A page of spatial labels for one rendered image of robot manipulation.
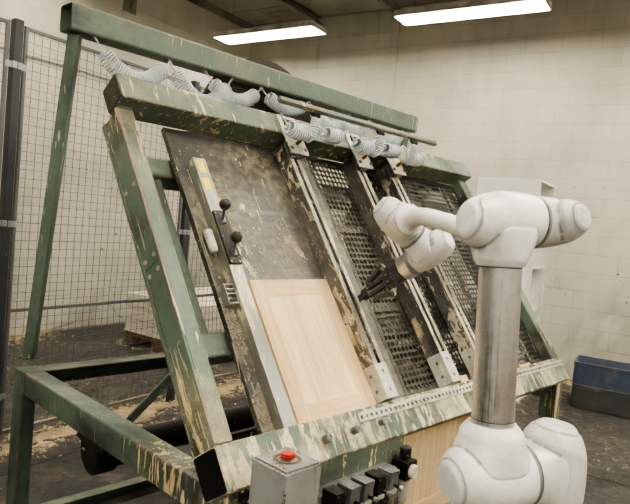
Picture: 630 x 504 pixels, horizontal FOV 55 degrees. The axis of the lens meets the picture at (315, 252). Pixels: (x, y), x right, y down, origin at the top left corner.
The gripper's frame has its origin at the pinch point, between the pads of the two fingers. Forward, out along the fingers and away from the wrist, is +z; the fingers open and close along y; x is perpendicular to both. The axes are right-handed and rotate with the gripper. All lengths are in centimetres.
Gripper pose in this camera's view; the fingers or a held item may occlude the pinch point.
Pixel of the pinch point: (362, 296)
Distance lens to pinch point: 220.7
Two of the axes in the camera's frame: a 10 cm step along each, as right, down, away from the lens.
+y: -3.5, -8.7, 3.6
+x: -6.9, -0.2, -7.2
